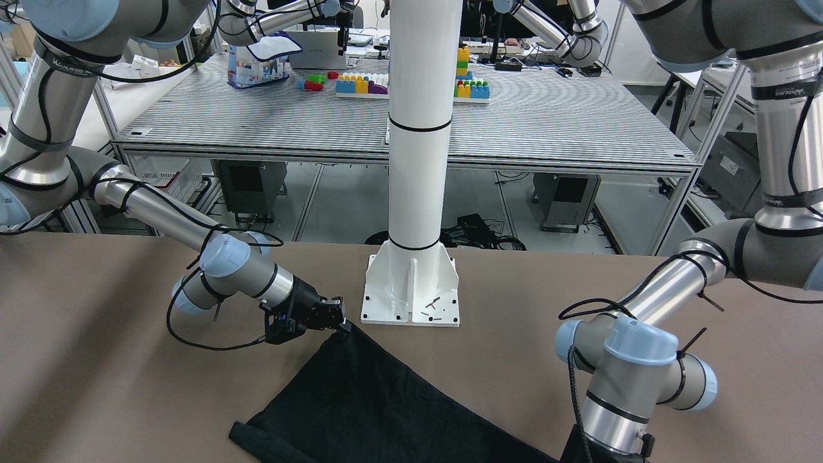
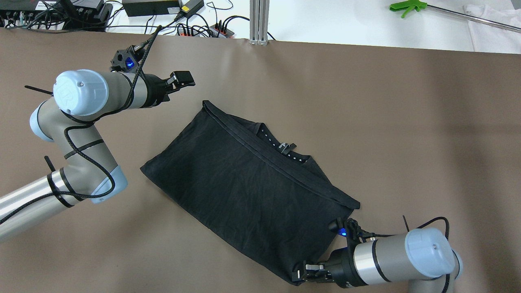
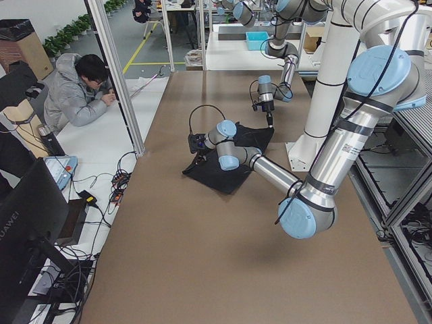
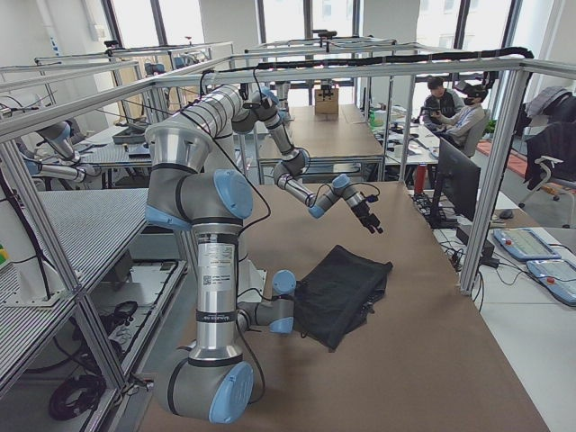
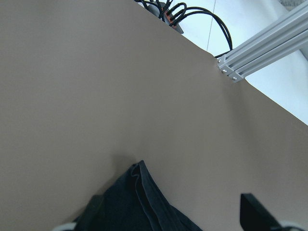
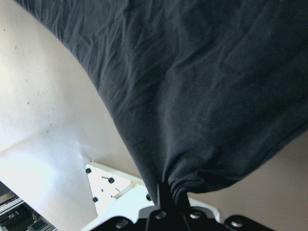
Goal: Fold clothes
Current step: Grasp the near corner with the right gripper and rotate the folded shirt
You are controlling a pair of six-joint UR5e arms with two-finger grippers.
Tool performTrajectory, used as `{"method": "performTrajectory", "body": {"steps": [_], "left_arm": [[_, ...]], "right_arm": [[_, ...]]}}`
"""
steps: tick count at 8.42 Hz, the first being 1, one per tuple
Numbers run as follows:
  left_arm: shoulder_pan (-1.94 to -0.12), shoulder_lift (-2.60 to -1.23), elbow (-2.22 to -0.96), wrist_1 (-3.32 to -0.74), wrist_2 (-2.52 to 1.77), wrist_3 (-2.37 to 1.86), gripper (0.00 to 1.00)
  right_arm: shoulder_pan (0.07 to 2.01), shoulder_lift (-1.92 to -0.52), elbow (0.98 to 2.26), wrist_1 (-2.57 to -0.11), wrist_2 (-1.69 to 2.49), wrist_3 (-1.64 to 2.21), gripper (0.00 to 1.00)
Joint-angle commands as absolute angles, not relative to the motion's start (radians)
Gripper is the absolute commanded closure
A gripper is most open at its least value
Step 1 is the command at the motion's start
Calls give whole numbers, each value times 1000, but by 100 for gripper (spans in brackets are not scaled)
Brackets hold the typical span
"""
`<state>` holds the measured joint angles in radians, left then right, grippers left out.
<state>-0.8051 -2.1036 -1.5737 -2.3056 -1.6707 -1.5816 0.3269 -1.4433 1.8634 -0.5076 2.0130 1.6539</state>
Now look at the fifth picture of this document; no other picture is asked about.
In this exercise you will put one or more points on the orange grey usb hub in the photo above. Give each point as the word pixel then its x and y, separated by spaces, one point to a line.
pixel 164 13

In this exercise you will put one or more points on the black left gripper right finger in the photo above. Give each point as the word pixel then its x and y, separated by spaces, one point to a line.
pixel 255 217

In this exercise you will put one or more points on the aluminium frame post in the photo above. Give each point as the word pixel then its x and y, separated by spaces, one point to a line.
pixel 281 38

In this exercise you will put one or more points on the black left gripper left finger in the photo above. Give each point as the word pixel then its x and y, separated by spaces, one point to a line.
pixel 86 220

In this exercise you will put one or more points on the black printed t-shirt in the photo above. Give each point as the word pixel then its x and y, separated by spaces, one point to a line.
pixel 135 203

